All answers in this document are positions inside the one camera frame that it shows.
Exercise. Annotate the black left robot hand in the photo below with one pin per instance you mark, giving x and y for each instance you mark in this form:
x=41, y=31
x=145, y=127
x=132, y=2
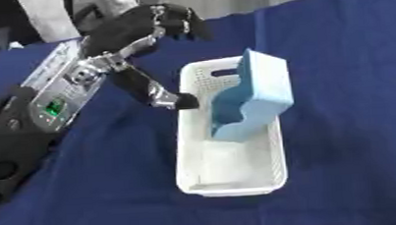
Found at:
x=123, y=30

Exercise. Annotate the light blue plastic container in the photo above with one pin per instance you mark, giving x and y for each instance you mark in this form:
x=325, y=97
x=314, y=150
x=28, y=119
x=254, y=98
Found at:
x=258, y=94

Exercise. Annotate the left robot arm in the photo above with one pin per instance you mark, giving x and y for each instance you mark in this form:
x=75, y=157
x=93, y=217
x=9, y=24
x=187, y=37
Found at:
x=29, y=108

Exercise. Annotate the white perforated plastic basket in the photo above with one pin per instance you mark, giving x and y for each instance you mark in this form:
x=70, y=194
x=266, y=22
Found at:
x=231, y=163

